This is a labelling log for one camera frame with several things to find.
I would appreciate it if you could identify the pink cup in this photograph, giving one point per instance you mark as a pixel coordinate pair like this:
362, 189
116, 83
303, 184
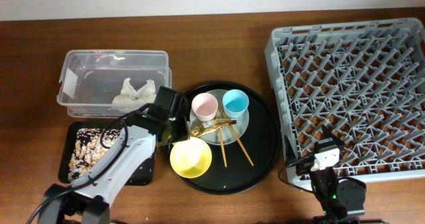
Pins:
205, 106

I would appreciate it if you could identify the blue cup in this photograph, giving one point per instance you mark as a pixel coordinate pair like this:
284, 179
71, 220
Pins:
235, 102

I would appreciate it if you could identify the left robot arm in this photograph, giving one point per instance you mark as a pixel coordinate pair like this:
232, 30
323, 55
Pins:
92, 195

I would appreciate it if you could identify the round black tray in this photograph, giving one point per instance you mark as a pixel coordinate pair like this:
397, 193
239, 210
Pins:
262, 141

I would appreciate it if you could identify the food scraps and rice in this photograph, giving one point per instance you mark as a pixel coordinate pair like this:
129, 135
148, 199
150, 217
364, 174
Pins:
87, 149

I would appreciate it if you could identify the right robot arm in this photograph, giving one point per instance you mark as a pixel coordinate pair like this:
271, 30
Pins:
341, 198

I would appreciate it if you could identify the clear plastic bin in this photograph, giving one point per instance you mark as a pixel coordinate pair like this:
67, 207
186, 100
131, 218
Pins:
91, 79

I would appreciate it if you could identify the black rectangular tray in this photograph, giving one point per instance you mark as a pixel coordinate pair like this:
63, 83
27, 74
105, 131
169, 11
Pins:
143, 175

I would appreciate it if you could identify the grey round plate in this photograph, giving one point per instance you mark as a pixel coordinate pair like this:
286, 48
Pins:
227, 136

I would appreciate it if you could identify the white napkin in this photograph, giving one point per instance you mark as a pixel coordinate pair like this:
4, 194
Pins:
131, 99

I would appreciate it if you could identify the gold foil wrapper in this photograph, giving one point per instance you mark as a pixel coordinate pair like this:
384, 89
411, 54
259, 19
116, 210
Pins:
210, 126

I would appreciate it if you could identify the yellow bowl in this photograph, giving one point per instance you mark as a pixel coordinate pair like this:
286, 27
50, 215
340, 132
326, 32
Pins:
190, 158

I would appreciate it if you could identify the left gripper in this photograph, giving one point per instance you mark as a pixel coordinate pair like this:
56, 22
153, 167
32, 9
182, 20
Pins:
183, 131

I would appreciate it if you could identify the grey dishwasher rack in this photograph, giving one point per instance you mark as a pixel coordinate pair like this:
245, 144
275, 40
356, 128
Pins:
362, 80

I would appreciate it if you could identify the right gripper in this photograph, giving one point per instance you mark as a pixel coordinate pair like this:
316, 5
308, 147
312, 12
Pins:
327, 134

